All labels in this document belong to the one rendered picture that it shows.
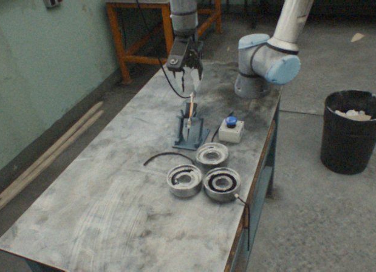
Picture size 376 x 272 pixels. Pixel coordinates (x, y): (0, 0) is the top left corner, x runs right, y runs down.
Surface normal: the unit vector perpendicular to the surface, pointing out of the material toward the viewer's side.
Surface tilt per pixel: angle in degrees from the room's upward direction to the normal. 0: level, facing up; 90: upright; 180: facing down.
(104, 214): 0
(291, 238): 0
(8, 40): 90
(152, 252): 0
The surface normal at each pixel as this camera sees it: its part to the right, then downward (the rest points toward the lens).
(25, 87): 0.93, 0.15
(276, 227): -0.09, -0.80
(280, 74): 0.40, 0.62
